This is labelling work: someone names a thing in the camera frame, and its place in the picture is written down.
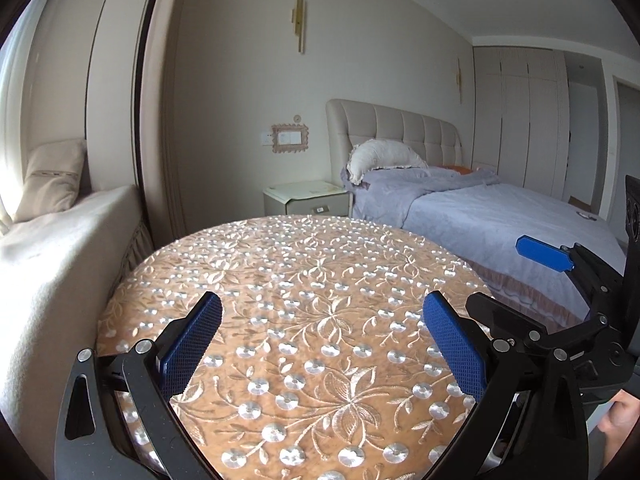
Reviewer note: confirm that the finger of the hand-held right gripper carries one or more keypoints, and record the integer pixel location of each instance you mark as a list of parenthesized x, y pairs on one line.
[(500, 317), (542, 254)]

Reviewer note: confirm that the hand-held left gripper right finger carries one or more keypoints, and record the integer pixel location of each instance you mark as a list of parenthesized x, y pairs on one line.
[(452, 342)]

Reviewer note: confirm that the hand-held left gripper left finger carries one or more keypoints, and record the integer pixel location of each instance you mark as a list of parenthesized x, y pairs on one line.
[(192, 340)]

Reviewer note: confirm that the person's right hand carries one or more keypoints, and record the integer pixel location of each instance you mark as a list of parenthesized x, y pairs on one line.
[(622, 417)]

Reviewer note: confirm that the pink bed skirt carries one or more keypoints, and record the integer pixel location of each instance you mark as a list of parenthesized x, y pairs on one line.
[(525, 295)]

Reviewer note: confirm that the bed with lavender bedding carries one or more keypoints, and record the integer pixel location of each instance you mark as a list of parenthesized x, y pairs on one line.
[(480, 215)]

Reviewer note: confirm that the orange cloth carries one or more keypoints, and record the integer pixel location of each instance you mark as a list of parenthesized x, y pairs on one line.
[(460, 170)]

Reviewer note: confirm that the round embroidered table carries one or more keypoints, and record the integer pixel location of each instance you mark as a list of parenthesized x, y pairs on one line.
[(320, 360)]

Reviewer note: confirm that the beige wardrobe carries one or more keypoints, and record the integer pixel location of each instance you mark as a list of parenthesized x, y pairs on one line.
[(520, 120)]

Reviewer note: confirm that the white nightstand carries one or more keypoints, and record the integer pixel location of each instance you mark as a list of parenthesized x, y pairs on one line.
[(305, 197)]

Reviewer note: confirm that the white frilled pillow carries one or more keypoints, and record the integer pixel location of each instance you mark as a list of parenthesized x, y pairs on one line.
[(385, 157)]

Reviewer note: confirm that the beige tufted headboard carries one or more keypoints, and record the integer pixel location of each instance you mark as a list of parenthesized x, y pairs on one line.
[(395, 127)]

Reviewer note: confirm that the beige cushion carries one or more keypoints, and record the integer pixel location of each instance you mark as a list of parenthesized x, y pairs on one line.
[(50, 180)]

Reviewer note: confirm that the white curtain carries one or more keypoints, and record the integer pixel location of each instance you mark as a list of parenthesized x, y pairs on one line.
[(10, 160)]

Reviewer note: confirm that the small gold wall lamp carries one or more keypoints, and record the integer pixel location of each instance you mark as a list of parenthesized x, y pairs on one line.
[(458, 76)]

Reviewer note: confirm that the white wall socket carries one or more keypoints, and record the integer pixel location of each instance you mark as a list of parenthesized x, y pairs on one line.
[(268, 138)]

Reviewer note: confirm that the framed wall switch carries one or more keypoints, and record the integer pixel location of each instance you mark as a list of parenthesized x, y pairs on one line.
[(290, 138)]

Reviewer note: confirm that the large gold wall lamp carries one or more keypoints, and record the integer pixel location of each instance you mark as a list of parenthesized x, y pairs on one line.
[(298, 17)]

